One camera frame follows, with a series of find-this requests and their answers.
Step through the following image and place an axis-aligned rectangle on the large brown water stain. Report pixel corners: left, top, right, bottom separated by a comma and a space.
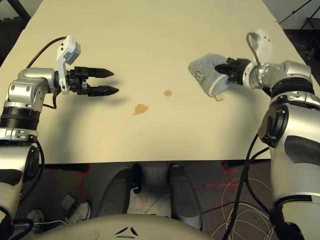
131, 103, 150, 117

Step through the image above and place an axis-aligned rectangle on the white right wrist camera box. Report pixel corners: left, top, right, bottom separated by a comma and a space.
246, 28, 273, 66

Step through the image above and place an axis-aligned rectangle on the black tripod stand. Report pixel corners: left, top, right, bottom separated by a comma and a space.
278, 0, 320, 33

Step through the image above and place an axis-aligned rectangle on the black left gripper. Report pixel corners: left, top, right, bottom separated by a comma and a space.
66, 66, 120, 97

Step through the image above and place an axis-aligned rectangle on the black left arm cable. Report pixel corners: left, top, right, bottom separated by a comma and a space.
18, 36, 69, 203

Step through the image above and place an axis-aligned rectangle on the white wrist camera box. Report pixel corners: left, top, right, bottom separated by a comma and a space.
55, 34, 83, 96
246, 28, 273, 66

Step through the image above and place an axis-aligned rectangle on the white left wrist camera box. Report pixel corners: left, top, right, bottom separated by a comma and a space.
55, 34, 83, 96

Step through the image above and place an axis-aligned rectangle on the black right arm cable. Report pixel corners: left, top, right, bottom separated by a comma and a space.
223, 131, 275, 240

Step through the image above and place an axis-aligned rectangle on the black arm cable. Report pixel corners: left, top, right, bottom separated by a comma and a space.
223, 131, 275, 240
18, 36, 69, 203

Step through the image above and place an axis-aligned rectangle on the black framed side table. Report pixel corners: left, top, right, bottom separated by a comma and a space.
9, 0, 33, 23

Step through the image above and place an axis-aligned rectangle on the blue grey rag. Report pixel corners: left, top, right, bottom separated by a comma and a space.
187, 52, 232, 102

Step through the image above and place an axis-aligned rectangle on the dark grey left robot leg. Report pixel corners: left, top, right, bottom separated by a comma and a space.
96, 165, 144, 218

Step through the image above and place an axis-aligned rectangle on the dark grey right robot leg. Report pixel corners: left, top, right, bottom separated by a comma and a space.
167, 163, 203, 231

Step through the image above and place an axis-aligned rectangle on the small grey floor box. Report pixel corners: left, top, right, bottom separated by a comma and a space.
60, 195, 76, 211

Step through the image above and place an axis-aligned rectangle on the pale sheet on floor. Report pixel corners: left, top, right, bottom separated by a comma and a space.
126, 191, 173, 216

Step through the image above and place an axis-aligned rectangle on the white grey sneaker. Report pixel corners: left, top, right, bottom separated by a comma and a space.
66, 200, 92, 225
26, 209, 46, 235

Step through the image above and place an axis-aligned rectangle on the black table foot bar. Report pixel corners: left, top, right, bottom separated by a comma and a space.
44, 163, 91, 174
221, 159, 271, 170

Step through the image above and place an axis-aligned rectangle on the dark grey robot leg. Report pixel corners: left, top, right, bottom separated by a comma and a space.
96, 165, 144, 218
167, 163, 203, 231

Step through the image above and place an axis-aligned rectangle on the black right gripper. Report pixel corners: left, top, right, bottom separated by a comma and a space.
215, 57, 252, 85

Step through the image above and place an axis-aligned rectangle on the grey robot torso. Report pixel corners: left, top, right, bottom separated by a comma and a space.
31, 213, 211, 240

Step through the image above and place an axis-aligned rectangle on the white floor cable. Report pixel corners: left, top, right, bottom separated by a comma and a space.
211, 174, 276, 240

